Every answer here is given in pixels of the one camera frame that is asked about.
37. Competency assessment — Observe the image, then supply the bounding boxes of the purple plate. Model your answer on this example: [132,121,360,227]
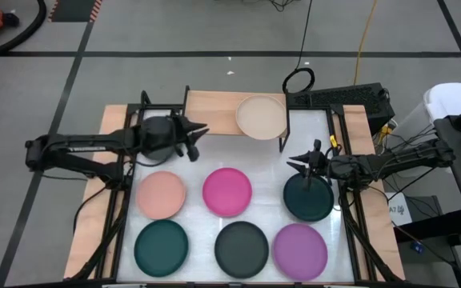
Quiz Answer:
[271,222,329,282]

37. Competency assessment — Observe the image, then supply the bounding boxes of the black table frame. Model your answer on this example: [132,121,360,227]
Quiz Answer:
[70,90,406,288]

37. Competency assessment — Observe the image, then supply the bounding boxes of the beige plate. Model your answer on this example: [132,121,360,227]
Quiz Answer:
[235,94,288,141]

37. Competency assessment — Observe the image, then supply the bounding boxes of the salmon pink plate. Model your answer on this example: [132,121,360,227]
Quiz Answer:
[135,170,187,221]

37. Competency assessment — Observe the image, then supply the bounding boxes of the dark grey plate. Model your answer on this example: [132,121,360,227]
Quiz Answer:
[214,220,271,280]

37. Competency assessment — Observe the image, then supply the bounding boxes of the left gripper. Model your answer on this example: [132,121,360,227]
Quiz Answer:
[138,114,210,162]

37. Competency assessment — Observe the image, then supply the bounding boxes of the dark teal plate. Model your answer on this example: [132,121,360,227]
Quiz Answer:
[283,172,335,223]

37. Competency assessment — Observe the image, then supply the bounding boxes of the emerald green plate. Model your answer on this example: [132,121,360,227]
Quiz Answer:
[133,218,190,278]

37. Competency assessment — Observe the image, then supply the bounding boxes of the magenta plate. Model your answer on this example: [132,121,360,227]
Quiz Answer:
[202,167,253,218]

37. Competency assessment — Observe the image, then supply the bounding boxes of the black hanging cable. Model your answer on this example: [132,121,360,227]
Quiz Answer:
[281,0,316,95]

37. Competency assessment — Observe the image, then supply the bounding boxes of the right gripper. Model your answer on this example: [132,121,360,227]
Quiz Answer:
[286,138,360,192]

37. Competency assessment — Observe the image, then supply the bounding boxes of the black mat with striped edge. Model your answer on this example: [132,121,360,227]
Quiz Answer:
[48,0,103,23]

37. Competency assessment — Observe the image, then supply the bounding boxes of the white labelled box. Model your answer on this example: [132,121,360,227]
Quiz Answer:
[386,191,415,227]

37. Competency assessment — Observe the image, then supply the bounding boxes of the white chair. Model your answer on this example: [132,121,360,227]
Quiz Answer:
[422,82,461,126]

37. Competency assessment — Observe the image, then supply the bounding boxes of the yellow cable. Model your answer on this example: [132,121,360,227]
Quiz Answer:
[353,0,379,86]

